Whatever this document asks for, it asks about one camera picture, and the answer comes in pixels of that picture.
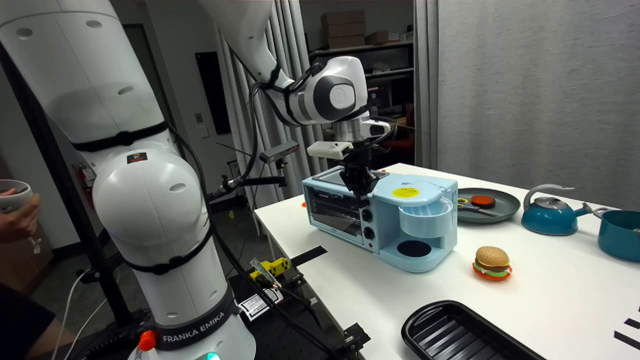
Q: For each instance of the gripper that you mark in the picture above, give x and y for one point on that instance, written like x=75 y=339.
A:
x=361 y=160

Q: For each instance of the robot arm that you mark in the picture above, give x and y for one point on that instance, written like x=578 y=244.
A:
x=145 y=200

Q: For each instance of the black oven knob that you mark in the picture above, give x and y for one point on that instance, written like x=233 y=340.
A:
x=367 y=215
x=369 y=233

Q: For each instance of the toy oven door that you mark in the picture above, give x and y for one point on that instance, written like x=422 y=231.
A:
x=334 y=215

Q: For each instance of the light blue toy breakfast station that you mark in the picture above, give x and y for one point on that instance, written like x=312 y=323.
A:
x=390 y=220

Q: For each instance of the light blue filter basket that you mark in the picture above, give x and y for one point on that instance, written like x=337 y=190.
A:
x=425 y=220

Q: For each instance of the shelf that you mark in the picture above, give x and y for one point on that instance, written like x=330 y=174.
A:
x=385 y=75

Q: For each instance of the grey toy utensil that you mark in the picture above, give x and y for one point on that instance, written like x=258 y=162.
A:
x=477 y=210

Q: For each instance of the yellow clamp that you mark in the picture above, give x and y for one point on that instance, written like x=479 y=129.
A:
x=272 y=267

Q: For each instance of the orange and black toy disc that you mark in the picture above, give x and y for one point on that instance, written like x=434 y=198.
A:
x=483 y=201

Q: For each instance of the grey green plate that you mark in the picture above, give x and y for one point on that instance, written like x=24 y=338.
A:
x=505 y=205

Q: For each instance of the white curtain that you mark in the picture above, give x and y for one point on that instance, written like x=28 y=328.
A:
x=295 y=45

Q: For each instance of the stack of cardboard boxes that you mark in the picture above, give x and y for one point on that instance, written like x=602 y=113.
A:
x=344 y=29

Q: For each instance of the toy burger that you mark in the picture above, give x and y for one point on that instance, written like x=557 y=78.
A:
x=492 y=262

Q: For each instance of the white label tag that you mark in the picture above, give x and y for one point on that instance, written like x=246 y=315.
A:
x=257 y=302

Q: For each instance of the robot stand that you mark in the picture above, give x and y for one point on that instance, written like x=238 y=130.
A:
x=280 y=335

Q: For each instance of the black ribbed tray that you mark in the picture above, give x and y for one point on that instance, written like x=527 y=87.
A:
x=450 y=335

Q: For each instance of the teal toy kettle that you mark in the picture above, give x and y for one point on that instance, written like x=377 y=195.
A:
x=550 y=220

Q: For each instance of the grey curtain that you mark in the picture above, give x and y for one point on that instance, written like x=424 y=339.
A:
x=540 y=90

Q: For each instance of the teal toy pot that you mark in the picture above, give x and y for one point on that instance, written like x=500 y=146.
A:
x=620 y=237

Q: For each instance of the white bottle orange cap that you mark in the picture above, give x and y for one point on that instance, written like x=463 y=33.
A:
x=146 y=345

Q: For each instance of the black tape strip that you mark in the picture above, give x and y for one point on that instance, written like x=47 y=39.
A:
x=633 y=323
x=627 y=340

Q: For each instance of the person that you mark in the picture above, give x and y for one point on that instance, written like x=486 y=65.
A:
x=17 y=222

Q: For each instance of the brown cabinet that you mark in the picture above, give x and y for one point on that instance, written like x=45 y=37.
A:
x=22 y=262

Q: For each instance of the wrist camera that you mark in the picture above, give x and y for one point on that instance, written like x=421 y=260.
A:
x=327 y=149

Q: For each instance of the camera on mount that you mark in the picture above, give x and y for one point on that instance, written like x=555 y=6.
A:
x=279 y=151

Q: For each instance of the wall switch plate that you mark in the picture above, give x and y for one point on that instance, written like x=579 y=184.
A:
x=199 y=118

